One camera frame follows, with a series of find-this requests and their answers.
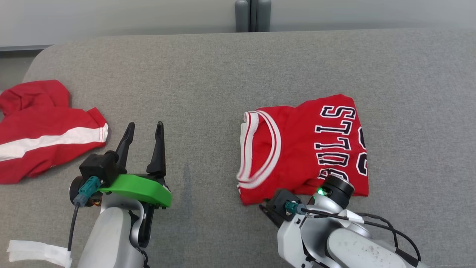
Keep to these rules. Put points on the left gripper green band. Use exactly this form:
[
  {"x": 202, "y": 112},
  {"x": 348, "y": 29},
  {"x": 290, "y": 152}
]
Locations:
[{"x": 141, "y": 188}]

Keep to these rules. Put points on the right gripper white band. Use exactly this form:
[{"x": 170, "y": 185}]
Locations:
[{"x": 290, "y": 242}]

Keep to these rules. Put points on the red Bulls jersey white sleeves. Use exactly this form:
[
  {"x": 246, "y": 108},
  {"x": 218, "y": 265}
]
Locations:
[{"x": 305, "y": 149}]

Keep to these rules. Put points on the red shorts white stripe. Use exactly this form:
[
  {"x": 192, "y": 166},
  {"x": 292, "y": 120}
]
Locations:
[{"x": 41, "y": 126}]

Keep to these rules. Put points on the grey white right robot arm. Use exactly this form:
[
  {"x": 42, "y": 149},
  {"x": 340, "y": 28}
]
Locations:
[{"x": 353, "y": 245}]

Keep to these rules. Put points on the grey fabric sofa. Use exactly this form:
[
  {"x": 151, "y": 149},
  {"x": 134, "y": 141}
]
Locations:
[{"x": 223, "y": 74}]

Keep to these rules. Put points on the white tape tag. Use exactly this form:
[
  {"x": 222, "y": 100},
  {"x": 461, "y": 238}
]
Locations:
[{"x": 37, "y": 251}]

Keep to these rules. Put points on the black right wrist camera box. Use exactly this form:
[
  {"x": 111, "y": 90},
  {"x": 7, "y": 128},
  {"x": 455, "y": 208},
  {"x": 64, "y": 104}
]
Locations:
[{"x": 279, "y": 203}]

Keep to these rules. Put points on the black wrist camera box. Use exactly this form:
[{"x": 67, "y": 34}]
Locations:
[
  {"x": 279, "y": 203},
  {"x": 96, "y": 167}
]

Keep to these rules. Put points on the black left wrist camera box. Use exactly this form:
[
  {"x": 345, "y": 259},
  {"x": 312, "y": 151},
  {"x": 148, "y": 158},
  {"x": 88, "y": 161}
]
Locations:
[{"x": 96, "y": 167}]

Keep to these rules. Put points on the dark grey wall baseboard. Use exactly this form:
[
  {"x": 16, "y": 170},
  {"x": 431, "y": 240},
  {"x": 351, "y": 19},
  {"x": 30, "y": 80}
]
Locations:
[{"x": 22, "y": 48}]

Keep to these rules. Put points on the grey partition post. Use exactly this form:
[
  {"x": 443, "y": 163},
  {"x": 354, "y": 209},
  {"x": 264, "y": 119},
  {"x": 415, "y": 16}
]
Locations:
[{"x": 253, "y": 15}]

